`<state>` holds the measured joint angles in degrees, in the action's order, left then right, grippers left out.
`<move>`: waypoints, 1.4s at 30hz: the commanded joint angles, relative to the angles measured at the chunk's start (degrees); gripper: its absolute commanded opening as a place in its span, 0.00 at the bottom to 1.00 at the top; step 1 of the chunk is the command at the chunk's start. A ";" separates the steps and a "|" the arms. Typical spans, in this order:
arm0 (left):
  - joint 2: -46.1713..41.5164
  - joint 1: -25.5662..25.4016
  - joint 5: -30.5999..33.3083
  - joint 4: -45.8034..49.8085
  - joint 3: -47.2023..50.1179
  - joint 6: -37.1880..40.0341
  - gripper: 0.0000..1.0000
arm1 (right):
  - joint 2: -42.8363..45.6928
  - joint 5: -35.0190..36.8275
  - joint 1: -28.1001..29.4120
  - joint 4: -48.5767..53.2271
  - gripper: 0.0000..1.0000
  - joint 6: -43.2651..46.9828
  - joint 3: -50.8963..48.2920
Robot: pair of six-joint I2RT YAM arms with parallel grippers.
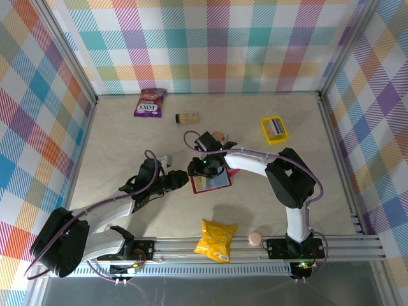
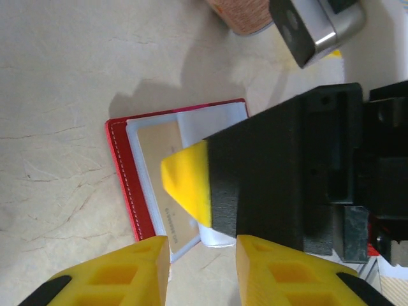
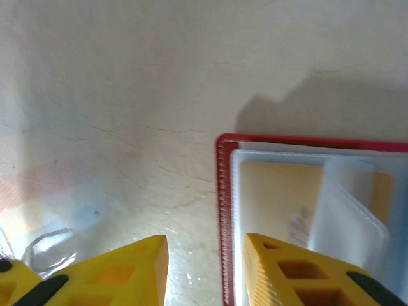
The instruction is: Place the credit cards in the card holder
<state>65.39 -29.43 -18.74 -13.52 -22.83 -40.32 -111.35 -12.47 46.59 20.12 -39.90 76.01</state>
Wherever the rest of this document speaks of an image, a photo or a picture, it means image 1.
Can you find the small brown bottle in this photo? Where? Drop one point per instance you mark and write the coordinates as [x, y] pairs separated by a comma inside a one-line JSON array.
[[188, 118]]

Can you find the aluminium side rail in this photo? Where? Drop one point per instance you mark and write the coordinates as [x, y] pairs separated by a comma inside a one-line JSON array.
[[340, 159], [82, 143]]

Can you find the yellow chips bag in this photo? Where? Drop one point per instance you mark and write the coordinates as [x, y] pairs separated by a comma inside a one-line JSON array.
[[216, 239]]

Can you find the aluminium front rail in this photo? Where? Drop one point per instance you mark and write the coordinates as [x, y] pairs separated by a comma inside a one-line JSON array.
[[178, 252]]

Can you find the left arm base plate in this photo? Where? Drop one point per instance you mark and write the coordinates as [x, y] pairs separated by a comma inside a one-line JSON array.
[[143, 250]]

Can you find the gold credit card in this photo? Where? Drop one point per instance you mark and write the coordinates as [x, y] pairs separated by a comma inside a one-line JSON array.
[[201, 183]]

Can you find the aluminium corner post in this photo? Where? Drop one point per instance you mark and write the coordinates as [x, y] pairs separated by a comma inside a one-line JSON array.
[[67, 48], [346, 48]]

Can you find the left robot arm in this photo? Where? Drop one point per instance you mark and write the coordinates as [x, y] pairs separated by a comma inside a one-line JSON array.
[[60, 242]]

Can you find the purple candy bag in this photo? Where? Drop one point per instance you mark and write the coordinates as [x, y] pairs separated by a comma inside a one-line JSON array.
[[149, 105]]

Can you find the black connector board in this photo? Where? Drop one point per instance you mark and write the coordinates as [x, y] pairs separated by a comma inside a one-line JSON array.
[[303, 269], [127, 270]]

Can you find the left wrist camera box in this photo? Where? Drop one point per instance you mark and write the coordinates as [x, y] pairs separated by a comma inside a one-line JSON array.
[[167, 159]]

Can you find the red card holder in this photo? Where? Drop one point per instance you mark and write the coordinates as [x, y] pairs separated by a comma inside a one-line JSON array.
[[220, 181]]

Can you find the yellow card tray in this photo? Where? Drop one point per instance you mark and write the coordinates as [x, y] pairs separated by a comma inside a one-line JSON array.
[[277, 140]]

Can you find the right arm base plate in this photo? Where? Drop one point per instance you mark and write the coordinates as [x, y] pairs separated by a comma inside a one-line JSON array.
[[277, 250]]

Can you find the white orange credit card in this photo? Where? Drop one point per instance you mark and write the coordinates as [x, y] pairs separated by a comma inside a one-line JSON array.
[[272, 127]]

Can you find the pink round disc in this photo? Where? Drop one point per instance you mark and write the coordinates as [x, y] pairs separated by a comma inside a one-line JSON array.
[[255, 239]]

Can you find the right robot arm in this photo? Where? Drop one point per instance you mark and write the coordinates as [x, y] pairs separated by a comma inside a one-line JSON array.
[[290, 178]]

